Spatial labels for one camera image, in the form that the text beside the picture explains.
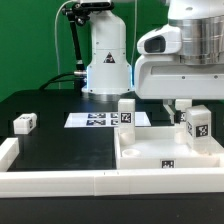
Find white cable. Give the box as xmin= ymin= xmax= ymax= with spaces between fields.
xmin=54 ymin=0 xmax=76 ymax=89

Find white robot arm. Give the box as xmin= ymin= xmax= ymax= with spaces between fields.
xmin=80 ymin=0 xmax=224 ymax=101

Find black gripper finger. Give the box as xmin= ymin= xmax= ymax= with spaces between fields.
xmin=163 ymin=99 xmax=176 ymax=124

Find white U-shaped fence wall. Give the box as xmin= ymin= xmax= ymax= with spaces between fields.
xmin=0 ymin=138 xmax=224 ymax=198

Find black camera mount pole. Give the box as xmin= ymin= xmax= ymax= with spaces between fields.
xmin=62 ymin=5 xmax=86 ymax=77

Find white square tabletop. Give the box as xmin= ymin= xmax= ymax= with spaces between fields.
xmin=114 ymin=126 xmax=224 ymax=169

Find white sheet with fiducial tags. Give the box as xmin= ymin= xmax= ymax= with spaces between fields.
xmin=64 ymin=112 xmax=151 ymax=128

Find black cables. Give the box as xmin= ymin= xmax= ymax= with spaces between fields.
xmin=39 ymin=72 xmax=88 ymax=91

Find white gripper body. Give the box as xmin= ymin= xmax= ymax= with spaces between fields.
xmin=134 ymin=55 xmax=224 ymax=100

